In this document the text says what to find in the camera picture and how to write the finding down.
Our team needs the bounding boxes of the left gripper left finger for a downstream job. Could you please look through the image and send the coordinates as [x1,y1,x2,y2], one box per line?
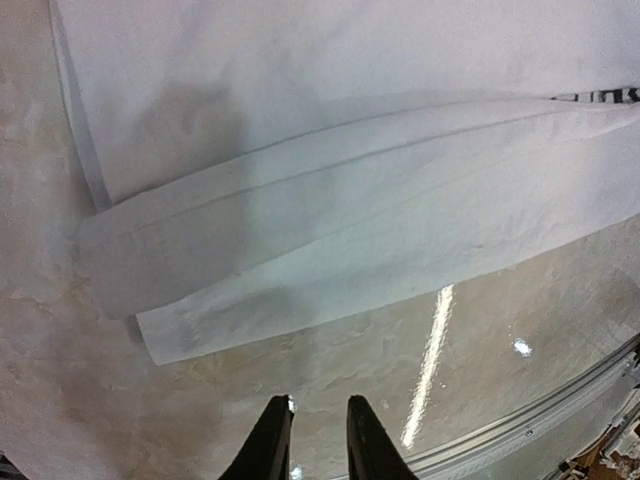
[219,395,295,480]

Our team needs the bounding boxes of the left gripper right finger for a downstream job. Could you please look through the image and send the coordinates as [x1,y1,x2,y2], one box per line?
[347,395,418,480]

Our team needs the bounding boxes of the white green raglan t-shirt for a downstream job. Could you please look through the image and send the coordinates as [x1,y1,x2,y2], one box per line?
[51,1,639,365]

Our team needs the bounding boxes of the aluminium front rail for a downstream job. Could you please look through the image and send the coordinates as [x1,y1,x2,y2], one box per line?
[407,336,639,479]

